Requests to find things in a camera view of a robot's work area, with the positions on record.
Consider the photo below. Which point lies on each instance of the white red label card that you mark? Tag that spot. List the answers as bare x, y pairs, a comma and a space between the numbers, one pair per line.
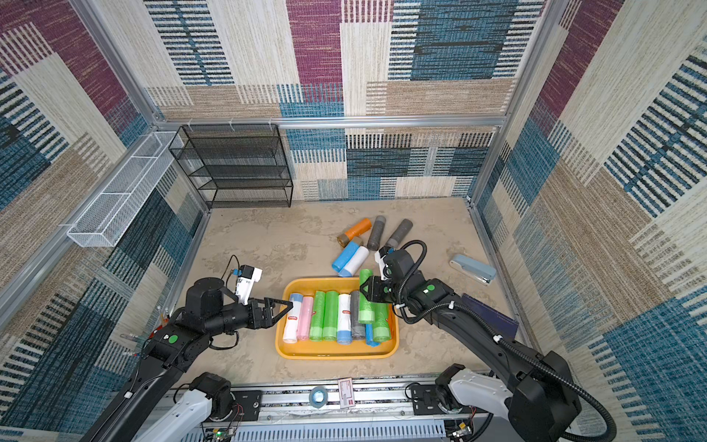
346, 393

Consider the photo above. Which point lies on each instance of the yellow plastic storage tray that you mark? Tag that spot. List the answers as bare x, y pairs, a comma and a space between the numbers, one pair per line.
331, 350

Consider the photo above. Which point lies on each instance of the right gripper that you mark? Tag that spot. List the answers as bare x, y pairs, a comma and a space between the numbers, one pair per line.
376, 287

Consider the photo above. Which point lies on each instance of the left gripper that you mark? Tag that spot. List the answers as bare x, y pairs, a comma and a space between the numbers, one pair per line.
267, 319

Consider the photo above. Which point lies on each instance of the red pen cup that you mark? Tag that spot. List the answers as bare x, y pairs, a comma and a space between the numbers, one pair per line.
141, 340

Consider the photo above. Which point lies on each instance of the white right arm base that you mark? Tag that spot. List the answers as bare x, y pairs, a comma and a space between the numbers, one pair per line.
459, 390

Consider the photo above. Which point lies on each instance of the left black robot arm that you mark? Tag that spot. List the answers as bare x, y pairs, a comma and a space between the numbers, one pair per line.
161, 363

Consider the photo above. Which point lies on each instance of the dark blue notebook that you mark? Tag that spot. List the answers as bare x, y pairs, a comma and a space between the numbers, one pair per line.
503, 324

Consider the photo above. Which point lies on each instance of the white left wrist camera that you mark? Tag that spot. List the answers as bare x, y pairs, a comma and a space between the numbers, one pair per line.
247, 277

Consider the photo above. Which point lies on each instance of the tape roll on rail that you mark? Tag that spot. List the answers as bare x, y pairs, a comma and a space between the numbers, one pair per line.
318, 397

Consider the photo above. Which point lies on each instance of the light blue stapler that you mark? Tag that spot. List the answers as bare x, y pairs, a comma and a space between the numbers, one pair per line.
481, 272

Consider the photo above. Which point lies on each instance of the white blue-end trash bag roll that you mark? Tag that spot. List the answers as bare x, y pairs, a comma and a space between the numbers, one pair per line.
355, 262

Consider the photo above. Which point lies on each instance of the white wire mesh basket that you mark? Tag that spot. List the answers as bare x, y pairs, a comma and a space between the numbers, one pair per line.
106, 219

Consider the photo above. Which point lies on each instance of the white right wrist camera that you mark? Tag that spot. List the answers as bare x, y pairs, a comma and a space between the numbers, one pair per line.
379, 259

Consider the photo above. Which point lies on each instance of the dark grey trash bag roll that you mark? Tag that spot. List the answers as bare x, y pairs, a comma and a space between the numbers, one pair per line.
358, 329

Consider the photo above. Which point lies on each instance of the light blue trash bag roll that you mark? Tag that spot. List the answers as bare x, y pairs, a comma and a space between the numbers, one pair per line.
345, 256

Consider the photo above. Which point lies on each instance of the pink trash bag roll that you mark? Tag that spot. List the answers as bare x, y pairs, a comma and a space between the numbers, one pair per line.
305, 318

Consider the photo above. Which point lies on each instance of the black mesh shelf rack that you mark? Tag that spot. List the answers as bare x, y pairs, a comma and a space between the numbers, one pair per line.
235, 165

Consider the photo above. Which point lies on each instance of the white blue trash bag roll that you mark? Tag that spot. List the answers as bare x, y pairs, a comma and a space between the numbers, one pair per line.
290, 334

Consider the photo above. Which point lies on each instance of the orange trash bag roll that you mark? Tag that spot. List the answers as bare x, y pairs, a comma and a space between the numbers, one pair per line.
357, 230

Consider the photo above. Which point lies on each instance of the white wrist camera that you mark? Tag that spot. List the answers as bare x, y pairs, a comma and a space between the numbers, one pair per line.
379, 259
247, 277

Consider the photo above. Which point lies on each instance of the short green trash bag roll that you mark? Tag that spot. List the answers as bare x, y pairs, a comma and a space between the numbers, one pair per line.
330, 324

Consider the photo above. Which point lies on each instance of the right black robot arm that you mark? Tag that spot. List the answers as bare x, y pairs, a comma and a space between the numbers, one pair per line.
535, 393

